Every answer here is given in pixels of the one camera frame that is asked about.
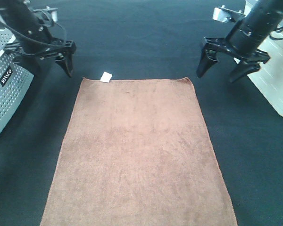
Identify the black table cloth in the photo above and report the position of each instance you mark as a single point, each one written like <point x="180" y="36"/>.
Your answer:
<point x="145" y="39"/>

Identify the brown microfibre towel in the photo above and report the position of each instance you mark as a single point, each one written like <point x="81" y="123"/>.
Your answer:
<point x="137" y="153"/>

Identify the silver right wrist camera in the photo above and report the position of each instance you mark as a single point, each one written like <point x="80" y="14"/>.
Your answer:
<point x="225" y="15"/>

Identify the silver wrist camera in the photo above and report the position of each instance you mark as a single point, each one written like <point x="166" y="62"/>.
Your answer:
<point x="53" y="12"/>
<point x="225" y="15"/>

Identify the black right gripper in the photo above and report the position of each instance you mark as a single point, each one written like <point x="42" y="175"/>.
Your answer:
<point x="242" y="43"/>

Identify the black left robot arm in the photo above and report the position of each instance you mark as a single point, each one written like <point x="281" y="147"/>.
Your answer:
<point x="38" y="35"/>

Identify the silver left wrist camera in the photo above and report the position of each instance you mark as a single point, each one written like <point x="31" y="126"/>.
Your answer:
<point x="53" y="12"/>

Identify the white plastic storage bin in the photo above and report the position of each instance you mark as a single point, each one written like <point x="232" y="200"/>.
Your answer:
<point x="269" y="79"/>

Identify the grey perforated laundry basket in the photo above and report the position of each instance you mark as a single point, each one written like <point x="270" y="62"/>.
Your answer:
<point x="14" y="80"/>

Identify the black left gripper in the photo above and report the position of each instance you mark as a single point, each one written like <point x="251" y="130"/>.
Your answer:
<point x="25" y="48"/>

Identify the white towel care label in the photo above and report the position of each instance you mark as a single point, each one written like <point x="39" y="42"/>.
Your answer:
<point x="106" y="77"/>

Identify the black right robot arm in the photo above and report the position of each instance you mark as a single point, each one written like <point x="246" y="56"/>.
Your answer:
<point x="264" y="17"/>

